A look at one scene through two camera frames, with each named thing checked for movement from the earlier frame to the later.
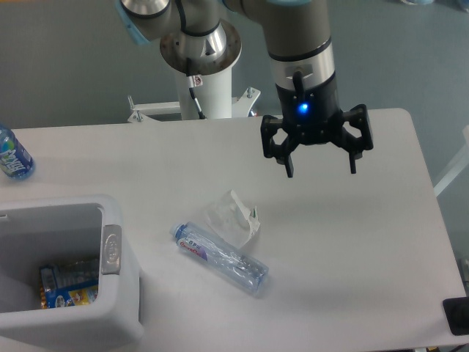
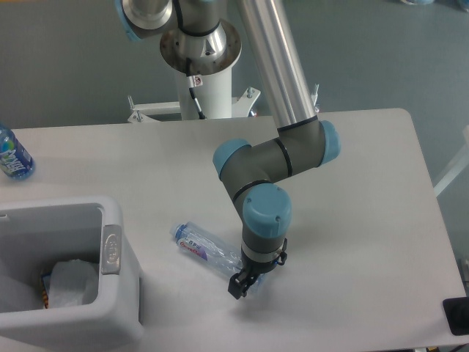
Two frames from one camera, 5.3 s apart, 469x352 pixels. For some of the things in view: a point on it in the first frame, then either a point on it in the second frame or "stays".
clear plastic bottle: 221,255 stays
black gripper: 311,114 → 239,282
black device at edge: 456,310 stays
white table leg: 459,165 stays
